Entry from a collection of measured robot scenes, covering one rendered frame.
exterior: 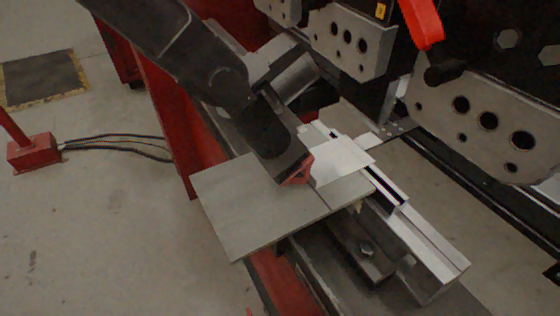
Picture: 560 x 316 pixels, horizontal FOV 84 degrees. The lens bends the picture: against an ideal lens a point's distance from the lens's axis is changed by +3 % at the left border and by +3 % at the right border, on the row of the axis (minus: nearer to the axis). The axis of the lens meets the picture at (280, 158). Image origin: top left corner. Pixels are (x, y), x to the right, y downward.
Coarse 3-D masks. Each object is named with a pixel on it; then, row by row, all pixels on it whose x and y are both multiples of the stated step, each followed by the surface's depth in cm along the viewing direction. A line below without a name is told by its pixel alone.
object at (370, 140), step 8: (400, 96) 65; (400, 104) 64; (400, 112) 65; (400, 120) 62; (408, 120) 62; (384, 128) 60; (392, 128) 60; (400, 128) 60; (408, 128) 60; (416, 128) 61; (424, 128) 61; (360, 136) 59; (368, 136) 59; (376, 136) 59; (384, 136) 59; (392, 136) 58; (400, 136) 60; (432, 136) 60; (360, 144) 57; (368, 144) 57; (376, 144) 57
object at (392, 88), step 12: (348, 84) 48; (360, 84) 46; (372, 84) 43; (384, 84) 41; (396, 84) 41; (348, 96) 49; (360, 96) 47; (372, 96) 44; (384, 96) 42; (348, 108) 52; (360, 108) 48; (372, 108) 45; (384, 108) 44; (372, 120) 46; (384, 120) 46
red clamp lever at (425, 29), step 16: (400, 0) 27; (416, 0) 26; (416, 16) 26; (432, 16) 26; (416, 32) 26; (432, 32) 26; (432, 48) 26; (432, 64) 27; (448, 64) 26; (464, 64) 27; (432, 80) 26; (448, 80) 26
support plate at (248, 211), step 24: (312, 144) 58; (216, 168) 53; (240, 168) 53; (216, 192) 50; (240, 192) 50; (264, 192) 50; (288, 192) 50; (312, 192) 50; (336, 192) 50; (360, 192) 50; (216, 216) 46; (240, 216) 46; (264, 216) 46; (288, 216) 46; (312, 216) 46; (240, 240) 44; (264, 240) 44
